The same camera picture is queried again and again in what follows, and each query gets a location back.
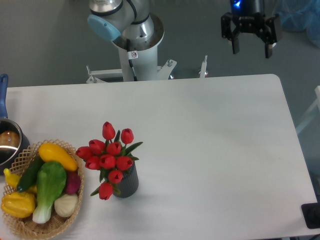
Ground small yellow banana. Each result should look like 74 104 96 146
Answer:
3 168 37 195

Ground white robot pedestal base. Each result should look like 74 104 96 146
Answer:
85 13 209 84

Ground red tulip bouquet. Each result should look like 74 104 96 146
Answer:
76 121 143 200

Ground dark grey ribbed vase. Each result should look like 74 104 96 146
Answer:
113 163 139 198

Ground woven wicker basket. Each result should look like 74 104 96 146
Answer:
0 139 85 240

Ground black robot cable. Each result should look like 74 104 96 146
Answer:
126 38 138 82

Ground yellow bell pepper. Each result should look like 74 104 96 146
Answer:
1 191 36 218

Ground dark green cucumber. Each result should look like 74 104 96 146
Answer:
16 155 45 193

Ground yellow squash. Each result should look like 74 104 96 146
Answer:
38 142 78 172

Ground blue handled saucepan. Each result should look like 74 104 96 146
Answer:
0 74 30 176

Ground green bok choy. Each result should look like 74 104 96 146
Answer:
32 161 67 224

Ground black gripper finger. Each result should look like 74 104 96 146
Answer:
256 13 282 59
221 12 241 54

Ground black device at edge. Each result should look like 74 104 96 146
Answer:
301 202 320 229

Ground blue plastic bag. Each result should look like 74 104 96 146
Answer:
272 0 320 47

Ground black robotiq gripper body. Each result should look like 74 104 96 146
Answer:
229 0 265 33

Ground white garlic bulb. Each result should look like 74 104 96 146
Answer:
54 194 78 218

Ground purple red radish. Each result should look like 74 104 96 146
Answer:
65 172 81 195

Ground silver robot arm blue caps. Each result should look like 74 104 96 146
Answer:
87 0 282 58

